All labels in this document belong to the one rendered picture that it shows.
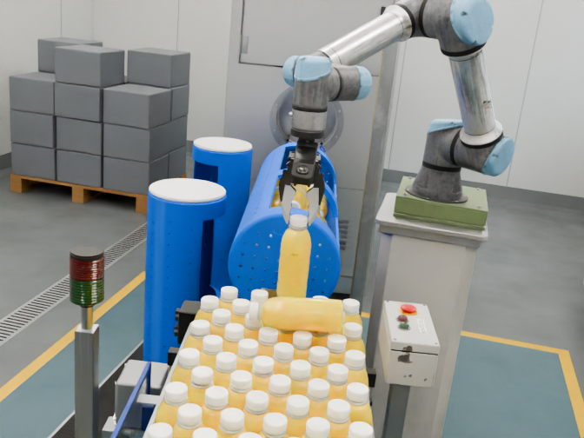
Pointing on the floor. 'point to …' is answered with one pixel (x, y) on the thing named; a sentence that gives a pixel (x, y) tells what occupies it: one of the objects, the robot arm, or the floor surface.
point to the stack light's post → (86, 381)
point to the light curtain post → (373, 171)
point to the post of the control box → (395, 411)
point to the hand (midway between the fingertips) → (298, 220)
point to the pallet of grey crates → (99, 119)
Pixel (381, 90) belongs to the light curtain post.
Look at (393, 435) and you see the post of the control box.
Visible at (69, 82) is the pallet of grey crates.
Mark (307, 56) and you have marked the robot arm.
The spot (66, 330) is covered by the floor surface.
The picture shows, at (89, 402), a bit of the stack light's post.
